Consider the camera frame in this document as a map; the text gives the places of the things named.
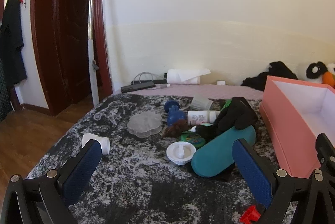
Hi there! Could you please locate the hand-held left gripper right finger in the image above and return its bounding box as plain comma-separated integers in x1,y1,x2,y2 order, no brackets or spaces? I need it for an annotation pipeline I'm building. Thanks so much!
232,138,335,224

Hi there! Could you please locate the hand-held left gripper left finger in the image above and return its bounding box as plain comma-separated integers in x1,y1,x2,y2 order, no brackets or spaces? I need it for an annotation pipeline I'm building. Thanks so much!
0,138,102,224

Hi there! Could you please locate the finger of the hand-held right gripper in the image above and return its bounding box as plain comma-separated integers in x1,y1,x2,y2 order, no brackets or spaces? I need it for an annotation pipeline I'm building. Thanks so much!
315,133,335,171

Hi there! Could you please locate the small white cup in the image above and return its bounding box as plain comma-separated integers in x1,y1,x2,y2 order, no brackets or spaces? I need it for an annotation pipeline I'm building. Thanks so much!
82,133,110,155

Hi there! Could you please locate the pink cardboard box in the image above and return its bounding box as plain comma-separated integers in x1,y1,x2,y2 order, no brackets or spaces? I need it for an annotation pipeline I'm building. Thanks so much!
259,76,335,179

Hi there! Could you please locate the teal glasses case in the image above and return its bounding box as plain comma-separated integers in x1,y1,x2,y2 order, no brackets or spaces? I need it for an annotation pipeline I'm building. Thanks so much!
191,125,257,177

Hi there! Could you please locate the green colourful toy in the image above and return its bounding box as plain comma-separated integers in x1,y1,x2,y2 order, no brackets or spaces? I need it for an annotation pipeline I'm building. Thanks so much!
180,131,206,149

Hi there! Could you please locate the white round lid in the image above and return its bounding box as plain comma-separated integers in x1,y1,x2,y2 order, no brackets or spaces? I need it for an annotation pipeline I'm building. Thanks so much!
166,142,197,165

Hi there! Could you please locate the red plastic piece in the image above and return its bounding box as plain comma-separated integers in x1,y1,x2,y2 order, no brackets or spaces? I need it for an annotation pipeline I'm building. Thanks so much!
241,205,259,223

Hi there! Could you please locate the black and white marbled blanket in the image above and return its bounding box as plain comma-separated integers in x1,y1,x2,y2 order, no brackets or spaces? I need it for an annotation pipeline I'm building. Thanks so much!
25,93,299,224

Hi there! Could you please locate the penguin plush toy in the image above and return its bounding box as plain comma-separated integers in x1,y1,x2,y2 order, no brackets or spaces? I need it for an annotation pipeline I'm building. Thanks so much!
306,62,335,88

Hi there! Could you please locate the white pill bottle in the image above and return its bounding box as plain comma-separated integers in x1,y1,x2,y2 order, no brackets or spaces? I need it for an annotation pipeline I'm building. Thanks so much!
187,110,220,125

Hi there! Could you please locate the clear flower-shaped box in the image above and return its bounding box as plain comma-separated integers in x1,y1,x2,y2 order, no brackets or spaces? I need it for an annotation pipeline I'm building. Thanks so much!
127,111,162,138

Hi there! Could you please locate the translucent ribbed cup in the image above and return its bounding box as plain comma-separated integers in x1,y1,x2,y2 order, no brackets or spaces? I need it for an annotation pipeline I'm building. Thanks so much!
191,95,214,111

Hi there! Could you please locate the black clothes pile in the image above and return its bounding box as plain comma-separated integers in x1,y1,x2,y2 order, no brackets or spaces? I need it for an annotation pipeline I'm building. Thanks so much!
241,61,299,92

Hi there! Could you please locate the pink bed sheet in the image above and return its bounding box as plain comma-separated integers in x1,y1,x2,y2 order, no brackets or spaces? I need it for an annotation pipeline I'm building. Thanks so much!
131,83,265,100

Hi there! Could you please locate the blue toy dumbbell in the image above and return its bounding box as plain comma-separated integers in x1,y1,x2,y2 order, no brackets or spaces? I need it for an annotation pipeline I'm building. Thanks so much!
164,101,187,125

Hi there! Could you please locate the flat black device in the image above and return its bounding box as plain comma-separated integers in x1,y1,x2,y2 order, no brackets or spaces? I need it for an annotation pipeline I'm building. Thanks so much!
121,82,156,93

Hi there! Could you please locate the dark green lattice screen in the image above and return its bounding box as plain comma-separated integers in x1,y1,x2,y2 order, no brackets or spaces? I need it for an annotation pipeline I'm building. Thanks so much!
0,58,13,122

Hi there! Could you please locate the metal mop pole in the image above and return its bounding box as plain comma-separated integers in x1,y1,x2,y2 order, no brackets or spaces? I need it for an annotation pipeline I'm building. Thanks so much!
87,0,100,106

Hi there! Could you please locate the white paper towel roll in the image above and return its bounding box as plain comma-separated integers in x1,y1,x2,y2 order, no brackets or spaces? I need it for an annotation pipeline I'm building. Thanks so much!
167,68,211,84

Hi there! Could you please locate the dark red wooden door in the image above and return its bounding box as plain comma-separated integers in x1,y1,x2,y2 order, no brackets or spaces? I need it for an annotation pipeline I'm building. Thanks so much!
30,0,113,117

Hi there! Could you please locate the hanging black jacket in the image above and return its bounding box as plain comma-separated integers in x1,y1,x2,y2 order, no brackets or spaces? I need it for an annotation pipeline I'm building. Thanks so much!
0,0,27,88

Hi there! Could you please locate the brown bead bracelet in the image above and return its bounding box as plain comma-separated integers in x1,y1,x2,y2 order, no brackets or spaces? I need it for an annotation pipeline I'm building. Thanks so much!
162,119,189,138

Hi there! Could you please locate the grey cable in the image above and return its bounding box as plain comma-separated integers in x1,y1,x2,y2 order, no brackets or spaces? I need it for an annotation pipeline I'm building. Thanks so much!
133,72,168,83

